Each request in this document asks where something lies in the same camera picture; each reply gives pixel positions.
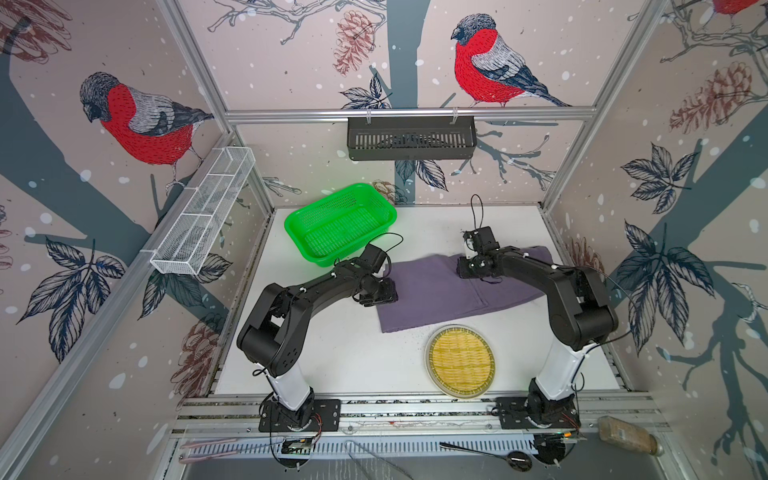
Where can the brown bottle lying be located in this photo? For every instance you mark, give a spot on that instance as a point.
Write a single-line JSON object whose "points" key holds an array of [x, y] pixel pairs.
{"points": [[628, 436]]}

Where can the round yellow woven tray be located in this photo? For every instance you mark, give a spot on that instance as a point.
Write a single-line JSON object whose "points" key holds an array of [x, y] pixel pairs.
{"points": [[460, 362]]}

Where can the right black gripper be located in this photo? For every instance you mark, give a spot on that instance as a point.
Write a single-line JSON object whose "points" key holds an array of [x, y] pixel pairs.
{"points": [[463, 269]]}

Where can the white wire mesh shelf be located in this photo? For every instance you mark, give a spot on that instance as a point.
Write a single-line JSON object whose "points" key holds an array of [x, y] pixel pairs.
{"points": [[186, 246]]}

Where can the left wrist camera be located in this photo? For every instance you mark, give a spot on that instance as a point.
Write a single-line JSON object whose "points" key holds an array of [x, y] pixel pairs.
{"points": [[372, 258]]}

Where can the black hanging wall basket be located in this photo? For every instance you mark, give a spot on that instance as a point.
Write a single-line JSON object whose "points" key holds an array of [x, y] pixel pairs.
{"points": [[411, 138]]}

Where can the green plastic basket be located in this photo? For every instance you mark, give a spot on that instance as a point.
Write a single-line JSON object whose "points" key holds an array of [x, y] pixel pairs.
{"points": [[340, 224]]}

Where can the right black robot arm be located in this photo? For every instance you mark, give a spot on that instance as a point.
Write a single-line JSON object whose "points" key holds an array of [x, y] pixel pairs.
{"points": [[579, 314]]}

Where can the black spoon tool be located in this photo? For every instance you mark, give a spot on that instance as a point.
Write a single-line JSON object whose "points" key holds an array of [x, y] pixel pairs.
{"points": [[517, 460]]}

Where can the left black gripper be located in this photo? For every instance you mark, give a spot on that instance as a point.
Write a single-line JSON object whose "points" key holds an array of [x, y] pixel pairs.
{"points": [[390, 293]]}

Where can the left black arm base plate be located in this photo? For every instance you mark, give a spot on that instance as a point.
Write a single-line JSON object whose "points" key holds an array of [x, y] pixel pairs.
{"points": [[313, 416]]}

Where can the horizontal aluminium frame bar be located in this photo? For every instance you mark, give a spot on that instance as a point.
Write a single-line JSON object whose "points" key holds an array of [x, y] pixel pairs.
{"points": [[528, 113]]}

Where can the purple trousers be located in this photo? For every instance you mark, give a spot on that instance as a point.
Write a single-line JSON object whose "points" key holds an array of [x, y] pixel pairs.
{"points": [[430, 292]]}

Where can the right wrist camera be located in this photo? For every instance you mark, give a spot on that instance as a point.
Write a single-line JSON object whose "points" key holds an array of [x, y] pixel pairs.
{"points": [[480, 241]]}

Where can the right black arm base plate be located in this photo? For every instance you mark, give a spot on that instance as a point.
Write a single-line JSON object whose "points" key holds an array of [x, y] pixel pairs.
{"points": [[521, 413]]}

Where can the aluminium mounting rail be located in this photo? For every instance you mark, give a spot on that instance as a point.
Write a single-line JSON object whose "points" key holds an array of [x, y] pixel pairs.
{"points": [[409, 424]]}

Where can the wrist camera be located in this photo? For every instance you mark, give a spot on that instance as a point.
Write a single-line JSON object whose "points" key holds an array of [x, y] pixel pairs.
{"points": [[480, 241], [372, 258]]}

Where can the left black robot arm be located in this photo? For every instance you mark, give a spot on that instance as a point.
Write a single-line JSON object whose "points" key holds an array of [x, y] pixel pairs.
{"points": [[275, 331]]}

